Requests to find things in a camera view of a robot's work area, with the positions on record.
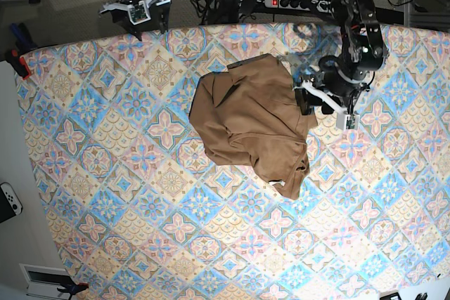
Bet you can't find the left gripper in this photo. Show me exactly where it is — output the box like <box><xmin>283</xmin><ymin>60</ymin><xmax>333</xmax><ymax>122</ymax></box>
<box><xmin>292</xmin><ymin>64</ymin><xmax>369</xmax><ymax>115</ymax></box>

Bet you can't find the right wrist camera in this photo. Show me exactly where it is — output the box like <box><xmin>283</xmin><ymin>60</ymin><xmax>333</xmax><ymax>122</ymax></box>
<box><xmin>127</xmin><ymin>2</ymin><xmax>151</xmax><ymax>25</ymax></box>

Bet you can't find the brown t-shirt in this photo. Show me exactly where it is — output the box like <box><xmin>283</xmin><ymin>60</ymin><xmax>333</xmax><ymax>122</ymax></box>
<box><xmin>188</xmin><ymin>54</ymin><xmax>317</xmax><ymax>200</ymax></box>

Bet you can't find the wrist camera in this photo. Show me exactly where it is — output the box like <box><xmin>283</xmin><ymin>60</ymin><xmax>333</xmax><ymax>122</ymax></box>
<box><xmin>335</xmin><ymin>109</ymin><xmax>360</xmax><ymax>131</ymax></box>
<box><xmin>127</xmin><ymin>2</ymin><xmax>151</xmax><ymax>25</ymax></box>

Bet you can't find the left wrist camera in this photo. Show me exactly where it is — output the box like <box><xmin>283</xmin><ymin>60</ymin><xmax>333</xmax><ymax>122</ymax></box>
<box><xmin>335</xmin><ymin>109</ymin><xmax>360</xmax><ymax>131</ymax></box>

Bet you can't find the orange and black clamp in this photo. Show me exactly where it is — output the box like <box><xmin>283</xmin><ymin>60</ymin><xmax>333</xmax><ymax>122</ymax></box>
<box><xmin>57</xmin><ymin>283</ymin><xmax>89</xmax><ymax>299</ymax></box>

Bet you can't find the red and black clamp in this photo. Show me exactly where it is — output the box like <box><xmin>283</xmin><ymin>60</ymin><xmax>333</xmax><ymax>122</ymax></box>
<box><xmin>5</xmin><ymin>49</ymin><xmax>31</xmax><ymax>80</ymax></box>

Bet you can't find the white vent box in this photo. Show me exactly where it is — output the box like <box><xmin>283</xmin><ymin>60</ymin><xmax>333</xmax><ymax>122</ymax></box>
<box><xmin>19</xmin><ymin>263</ymin><xmax>73</xmax><ymax>299</ymax></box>

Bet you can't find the game console with white controller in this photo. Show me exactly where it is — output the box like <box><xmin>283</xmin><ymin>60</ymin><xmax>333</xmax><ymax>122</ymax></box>
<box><xmin>0</xmin><ymin>182</ymin><xmax>23</xmax><ymax>223</ymax></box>

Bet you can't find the patterned tablecloth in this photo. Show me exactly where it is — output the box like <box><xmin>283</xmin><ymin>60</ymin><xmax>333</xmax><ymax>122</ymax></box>
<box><xmin>15</xmin><ymin>23</ymin><xmax>449</xmax><ymax>299</ymax></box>

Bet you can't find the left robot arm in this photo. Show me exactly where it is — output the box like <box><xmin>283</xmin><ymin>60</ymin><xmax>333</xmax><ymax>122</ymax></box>
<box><xmin>293</xmin><ymin>0</ymin><xmax>388</xmax><ymax>117</ymax></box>

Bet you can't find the white power strip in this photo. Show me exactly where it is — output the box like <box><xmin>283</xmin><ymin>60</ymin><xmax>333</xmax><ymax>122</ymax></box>
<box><xmin>263</xmin><ymin>0</ymin><xmax>330</xmax><ymax>14</ymax></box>

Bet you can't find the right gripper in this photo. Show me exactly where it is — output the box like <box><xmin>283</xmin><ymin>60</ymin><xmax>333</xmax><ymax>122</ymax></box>
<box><xmin>98</xmin><ymin>0</ymin><xmax>172</xmax><ymax>41</ymax></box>

